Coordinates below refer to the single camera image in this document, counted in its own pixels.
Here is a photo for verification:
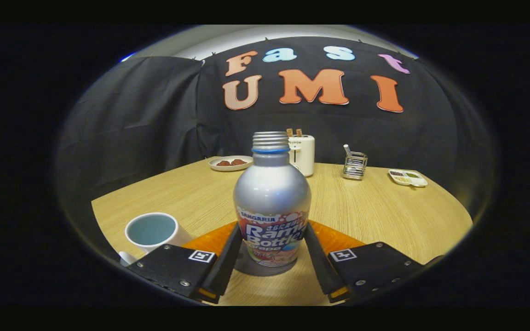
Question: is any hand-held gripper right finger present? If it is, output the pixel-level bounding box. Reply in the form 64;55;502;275
303;222;426;303

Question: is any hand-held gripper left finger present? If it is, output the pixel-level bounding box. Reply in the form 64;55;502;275
126;222;244;304

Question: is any white cup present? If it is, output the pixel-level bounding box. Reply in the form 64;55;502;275
119;212;194;266

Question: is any silver juice bottle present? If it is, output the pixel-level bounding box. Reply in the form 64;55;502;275
233;131;312;268

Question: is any wooden table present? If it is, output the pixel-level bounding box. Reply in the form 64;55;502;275
91;157;473;306

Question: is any white round plate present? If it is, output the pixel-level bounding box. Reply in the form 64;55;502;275
208;155;253;172

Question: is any white toaster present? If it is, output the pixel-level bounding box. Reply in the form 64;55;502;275
288;135;316;177

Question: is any white sectioned dish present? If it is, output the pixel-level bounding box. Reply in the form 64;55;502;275
388;169;428;188

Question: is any metal wire utensil holder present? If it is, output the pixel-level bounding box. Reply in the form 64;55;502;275
343;151;368;180

